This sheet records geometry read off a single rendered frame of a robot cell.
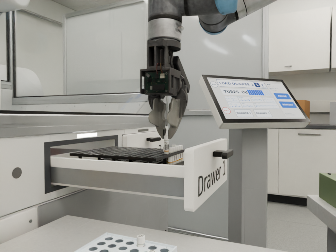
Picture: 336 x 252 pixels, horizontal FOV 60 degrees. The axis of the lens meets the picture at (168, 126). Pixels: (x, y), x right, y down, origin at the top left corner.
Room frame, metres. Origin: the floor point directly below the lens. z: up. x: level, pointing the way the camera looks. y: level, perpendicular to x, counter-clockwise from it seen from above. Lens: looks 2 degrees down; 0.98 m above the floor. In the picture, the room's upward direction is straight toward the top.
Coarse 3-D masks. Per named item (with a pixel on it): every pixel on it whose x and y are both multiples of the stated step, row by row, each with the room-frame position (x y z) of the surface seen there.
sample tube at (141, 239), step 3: (141, 234) 0.43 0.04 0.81; (138, 237) 0.42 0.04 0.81; (141, 237) 0.42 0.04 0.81; (144, 237) 0.42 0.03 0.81; (138, 240) 0.42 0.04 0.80; (141, 240) 0.42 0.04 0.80; (144, 240) 0.42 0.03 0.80; (138, 243) 0.42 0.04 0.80; (141, 243) 0.42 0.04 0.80; (144, 243) 0.42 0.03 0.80; (138, 246) 0.42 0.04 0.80; (141, 246) 0.42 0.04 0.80
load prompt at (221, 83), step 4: (216, 80) 1.46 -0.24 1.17; (220, 80) 1.47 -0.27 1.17; (224, 80) 1.48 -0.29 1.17; (228, 80) 1.49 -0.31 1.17; (232, 80) 1.50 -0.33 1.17; (236, 80) 1.51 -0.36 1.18; (220, 84) 1.45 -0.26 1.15; (224, 84) 1.46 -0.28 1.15; (228, 84) 1.47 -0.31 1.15; (232, 84) 1.48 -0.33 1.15; (236, 84) 1.49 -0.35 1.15; (240, 84) 1.50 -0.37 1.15; (244, 84) 1.51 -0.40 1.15; (248, 84) 1.52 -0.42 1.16; (252, 84) 1.53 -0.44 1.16; (256, 84) 1.54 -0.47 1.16; (260, 84) 1.56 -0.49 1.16; (264, 84) 1.57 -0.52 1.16; (264, 88) 1.54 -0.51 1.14
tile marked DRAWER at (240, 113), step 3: (237, 111) 1.35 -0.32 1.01; (240, 111) 1.36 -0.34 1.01; (243, 111) 1.37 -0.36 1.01; (246, 111) 1.37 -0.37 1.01; (249, 111) 1.38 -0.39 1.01; (237, 114) 1.34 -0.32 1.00; (240, 114) 1.34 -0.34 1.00; (243, 114) 1.35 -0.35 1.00; (246, 114) 1.36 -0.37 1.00; (249, 114) 1.36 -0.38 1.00; (252, 114) 1.37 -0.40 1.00
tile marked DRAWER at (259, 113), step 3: (255, 111) 1.39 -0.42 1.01; (258, 111) 1.40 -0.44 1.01; (261, 111) 1.41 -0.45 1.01; (264, 111) 1.41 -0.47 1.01; (267, 111) 1.42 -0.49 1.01; (258, 114) 1.38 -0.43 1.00; (261, 114) 1.39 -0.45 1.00; (264, 114) 1.40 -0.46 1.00; (267, 114) 1.40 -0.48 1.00; (270, 114) 1.41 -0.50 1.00
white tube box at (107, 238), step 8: (96, 240) 0.44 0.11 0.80; (104, 240) 0.44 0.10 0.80; (112, 240) 0.44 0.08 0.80; (120, 240) 0.45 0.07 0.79; (128, 240) 0.44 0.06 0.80; (136, 240) 0.44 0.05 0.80; (80, 248) 0.41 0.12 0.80; (88, 248) 0.41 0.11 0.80; (96, 248) 0.42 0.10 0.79; (104, 248) 0.41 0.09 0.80; (112, 248) 0.41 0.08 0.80; (120, 248) 0.42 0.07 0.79; (128, 248) 0.41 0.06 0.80; (136, 248) 0.41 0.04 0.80; (144, 248) 0.41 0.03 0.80; (152, 248) 0.42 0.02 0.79; (160, 248) 0.41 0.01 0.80; (168, 248) 0.41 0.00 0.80; (176, 248) 0.41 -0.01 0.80
